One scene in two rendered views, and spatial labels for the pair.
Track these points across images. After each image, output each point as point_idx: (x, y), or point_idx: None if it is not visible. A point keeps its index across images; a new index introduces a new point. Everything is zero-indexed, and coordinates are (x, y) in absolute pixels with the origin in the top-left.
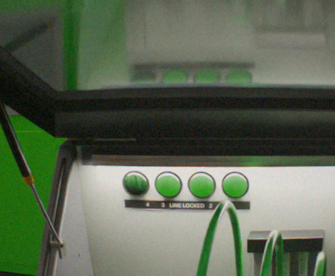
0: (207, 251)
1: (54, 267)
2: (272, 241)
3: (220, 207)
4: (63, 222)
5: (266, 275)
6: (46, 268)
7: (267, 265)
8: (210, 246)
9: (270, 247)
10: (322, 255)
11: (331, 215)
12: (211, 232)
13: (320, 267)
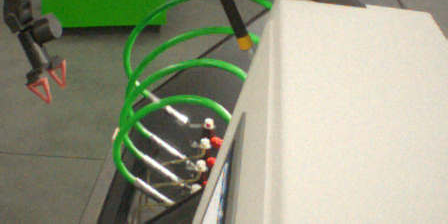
0: None
1: (264, 14)
2: (217, 27)
3: None
4: None
5: (178, 37)
6: (262, 12)
7: (187, 33)
8: None
9: (208, 27)
10: (217, 60)
11: None
12: None
13: (194, 60)
